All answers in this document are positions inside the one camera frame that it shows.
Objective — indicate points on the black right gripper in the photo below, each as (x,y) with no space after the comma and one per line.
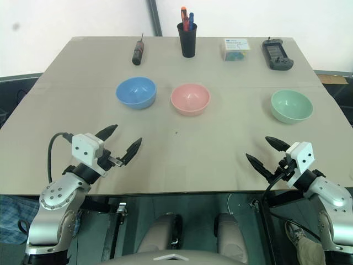
(285,169)

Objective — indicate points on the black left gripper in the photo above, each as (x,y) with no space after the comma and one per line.
(106,161)

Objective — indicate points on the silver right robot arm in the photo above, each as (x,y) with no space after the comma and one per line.
(333,193)

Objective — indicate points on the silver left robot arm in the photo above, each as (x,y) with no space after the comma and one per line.
(59,193)

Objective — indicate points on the blue plastic bowl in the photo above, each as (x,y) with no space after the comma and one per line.
(129,96)

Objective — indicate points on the green plastic bowl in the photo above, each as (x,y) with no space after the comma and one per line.
(289,113)

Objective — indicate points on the pink plastic bowl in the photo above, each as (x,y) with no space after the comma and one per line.
(190,106)

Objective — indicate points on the grey sneaker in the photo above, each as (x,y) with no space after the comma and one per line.
(294,232)

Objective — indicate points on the grey rounded leg shell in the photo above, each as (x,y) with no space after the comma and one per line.
(160,232)
(230,234)

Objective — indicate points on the black and red screwdriver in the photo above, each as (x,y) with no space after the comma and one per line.
(137,53)

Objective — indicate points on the brown cardboard box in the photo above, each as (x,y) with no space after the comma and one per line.
(332,78)

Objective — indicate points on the black handheld controller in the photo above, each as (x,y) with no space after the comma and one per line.
(277,55)

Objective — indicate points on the khaki trouser leg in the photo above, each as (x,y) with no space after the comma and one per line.
(310,252)

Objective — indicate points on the clear box of pushpins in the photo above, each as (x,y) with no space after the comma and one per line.
(235,51)

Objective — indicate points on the black pen cup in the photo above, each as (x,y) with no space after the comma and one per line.
(188,44)

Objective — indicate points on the grey robot torso cover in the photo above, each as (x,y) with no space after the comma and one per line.
(171,259)

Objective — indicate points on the grey metal pole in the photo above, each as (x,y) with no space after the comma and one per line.
(154,16)

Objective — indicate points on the blue plaid cloth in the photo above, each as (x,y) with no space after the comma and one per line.
(13,218)

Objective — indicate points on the red pen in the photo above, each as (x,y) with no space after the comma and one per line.
(187,25)

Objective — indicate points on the blue pen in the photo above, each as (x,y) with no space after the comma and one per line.
(191,19)

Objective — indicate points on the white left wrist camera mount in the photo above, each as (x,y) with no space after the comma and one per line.
(85,149)

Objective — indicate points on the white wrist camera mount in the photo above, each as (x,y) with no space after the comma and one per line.
(303,154)
(85,149)

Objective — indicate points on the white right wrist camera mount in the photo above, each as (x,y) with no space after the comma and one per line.
(303,154)

